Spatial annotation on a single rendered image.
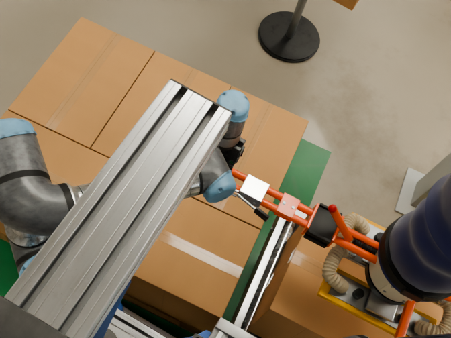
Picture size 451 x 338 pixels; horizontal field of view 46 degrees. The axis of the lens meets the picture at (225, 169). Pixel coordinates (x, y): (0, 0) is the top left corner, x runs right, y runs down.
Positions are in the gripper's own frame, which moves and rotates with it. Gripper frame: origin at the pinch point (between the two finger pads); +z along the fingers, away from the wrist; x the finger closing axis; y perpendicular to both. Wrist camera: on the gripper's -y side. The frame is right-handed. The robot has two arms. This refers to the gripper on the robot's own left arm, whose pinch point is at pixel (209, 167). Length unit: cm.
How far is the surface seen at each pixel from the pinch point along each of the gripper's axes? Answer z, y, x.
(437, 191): -38, 50, 2
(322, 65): 122, 8, 162
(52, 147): 69, -71, 8
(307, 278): 29, 42, -3
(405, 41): 122, 48, 213
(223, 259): 70, 14, 2
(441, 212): -40, 51, -4
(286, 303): 29, 39, -14
